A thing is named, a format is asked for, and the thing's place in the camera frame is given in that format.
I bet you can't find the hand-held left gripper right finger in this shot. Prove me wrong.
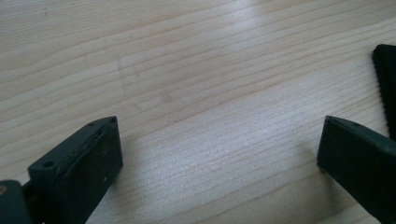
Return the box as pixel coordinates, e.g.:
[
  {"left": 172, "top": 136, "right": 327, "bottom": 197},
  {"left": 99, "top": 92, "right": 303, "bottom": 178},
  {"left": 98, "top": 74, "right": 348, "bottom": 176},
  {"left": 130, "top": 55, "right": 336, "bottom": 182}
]
[{"left": 317, "top": 115, "right": 396, "bottom": 224}]

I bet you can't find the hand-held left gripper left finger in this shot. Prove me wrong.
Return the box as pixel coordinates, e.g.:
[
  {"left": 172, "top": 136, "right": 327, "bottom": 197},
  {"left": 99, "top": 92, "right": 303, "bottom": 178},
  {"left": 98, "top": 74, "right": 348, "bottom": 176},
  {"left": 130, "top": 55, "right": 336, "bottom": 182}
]
[{"left": 27, "top": 115, "right": 124, "bottom": 224}]

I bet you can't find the black sock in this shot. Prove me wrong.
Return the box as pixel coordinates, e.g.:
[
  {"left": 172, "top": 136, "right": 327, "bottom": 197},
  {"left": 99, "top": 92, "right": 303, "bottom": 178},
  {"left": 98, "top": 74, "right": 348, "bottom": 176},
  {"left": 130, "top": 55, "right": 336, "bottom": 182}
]
[{"left": 372, "top": 43, "right": 396, "bottom": 142}]

